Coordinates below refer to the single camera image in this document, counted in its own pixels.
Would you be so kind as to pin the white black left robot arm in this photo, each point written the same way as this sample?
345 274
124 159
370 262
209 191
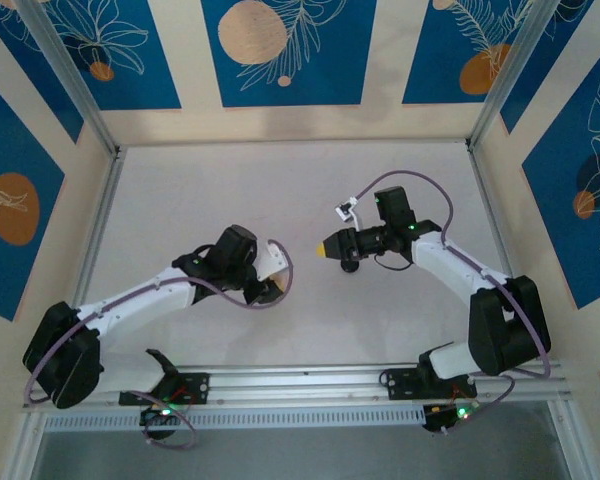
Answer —
130 305

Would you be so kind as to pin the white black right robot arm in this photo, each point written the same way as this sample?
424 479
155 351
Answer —
505 325

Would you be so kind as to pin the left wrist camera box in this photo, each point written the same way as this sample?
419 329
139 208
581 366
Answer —
270 257

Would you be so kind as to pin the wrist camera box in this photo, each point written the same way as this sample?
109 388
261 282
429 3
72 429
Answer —
270 257
346 210

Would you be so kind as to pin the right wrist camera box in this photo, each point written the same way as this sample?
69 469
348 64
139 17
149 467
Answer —
346 210

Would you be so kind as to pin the aluminium mounting rail frame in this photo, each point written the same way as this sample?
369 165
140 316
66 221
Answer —
305 382

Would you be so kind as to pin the aluminium table side rail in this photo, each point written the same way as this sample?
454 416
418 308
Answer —
490 210
102 210

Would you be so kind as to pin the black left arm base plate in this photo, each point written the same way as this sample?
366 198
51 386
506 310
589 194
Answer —
195 387

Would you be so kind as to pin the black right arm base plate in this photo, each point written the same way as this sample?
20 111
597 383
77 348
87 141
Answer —
400 382

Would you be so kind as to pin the aluminium frame post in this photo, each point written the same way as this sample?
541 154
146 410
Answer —
510 75
70 75

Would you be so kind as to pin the aluminium frame leg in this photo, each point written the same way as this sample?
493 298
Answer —
22 445
572 445

